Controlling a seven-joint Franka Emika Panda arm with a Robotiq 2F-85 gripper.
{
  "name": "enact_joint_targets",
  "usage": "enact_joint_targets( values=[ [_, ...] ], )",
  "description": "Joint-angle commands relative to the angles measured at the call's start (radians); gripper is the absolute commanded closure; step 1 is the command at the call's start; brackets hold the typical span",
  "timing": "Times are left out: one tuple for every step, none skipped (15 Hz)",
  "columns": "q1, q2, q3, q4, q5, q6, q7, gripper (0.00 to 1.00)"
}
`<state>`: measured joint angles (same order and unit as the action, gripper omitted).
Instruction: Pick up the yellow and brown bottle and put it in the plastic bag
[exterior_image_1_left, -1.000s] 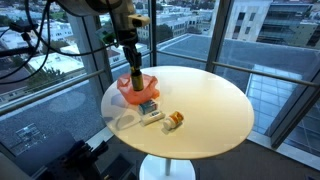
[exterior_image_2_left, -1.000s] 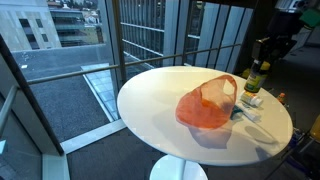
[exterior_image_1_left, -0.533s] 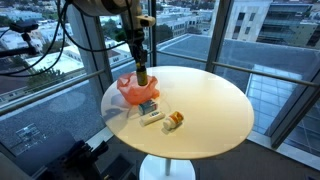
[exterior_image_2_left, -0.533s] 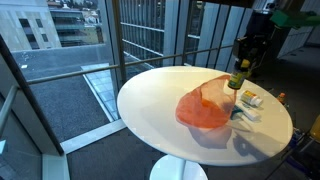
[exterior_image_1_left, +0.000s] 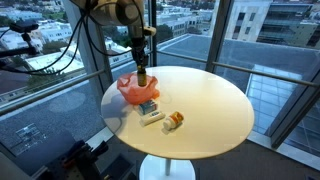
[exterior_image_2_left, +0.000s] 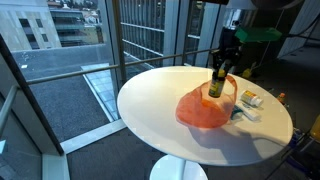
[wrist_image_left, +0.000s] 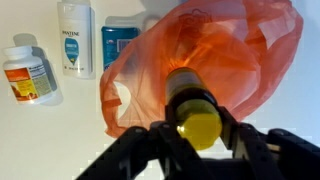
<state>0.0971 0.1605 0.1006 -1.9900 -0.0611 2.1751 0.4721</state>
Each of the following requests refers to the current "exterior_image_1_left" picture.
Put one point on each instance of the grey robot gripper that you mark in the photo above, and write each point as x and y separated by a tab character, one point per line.
138	46

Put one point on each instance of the blue and white box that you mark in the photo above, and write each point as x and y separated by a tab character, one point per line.
152	117
147	106

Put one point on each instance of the white round table base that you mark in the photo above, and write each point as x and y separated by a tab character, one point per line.
166	168

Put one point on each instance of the round white table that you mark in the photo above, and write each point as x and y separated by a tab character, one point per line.
50	90

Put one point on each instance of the black perforated mounting board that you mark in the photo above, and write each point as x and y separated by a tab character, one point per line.
66	166

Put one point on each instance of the yellow and brown bottle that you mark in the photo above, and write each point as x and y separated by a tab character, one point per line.
142	79

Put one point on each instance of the black camera on tripod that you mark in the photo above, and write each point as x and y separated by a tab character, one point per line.
22	27

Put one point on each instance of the orange and white pill bottle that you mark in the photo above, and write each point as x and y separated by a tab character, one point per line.
173	120

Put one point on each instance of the orange plastic bag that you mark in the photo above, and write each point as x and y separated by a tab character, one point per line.
133	90

